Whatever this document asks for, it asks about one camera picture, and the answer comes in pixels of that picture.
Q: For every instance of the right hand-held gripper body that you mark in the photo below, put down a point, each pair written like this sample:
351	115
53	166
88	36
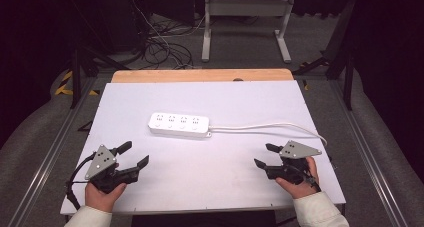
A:
293	151

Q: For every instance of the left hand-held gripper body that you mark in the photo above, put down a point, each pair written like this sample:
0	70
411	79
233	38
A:
100	163

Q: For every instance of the person's left hand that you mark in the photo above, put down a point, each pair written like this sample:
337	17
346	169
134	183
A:
100	196

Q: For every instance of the person's right hand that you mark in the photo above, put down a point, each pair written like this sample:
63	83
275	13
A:
298	188

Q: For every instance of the white power strip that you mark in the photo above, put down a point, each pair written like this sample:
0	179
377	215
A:
179	124

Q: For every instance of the white board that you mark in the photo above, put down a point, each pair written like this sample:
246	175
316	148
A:
206	173

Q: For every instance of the yellow black hazard tape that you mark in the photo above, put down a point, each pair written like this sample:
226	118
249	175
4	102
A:
65	85

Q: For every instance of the black metal stand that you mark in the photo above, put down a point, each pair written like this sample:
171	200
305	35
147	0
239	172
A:
79	74
340	58

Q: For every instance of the black equipment box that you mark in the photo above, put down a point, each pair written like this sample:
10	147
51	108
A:
123	20

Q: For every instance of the aluminium rail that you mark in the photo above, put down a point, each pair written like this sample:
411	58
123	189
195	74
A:
45	162
368	153

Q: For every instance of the white metal stand frame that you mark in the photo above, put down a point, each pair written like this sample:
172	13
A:
247	7

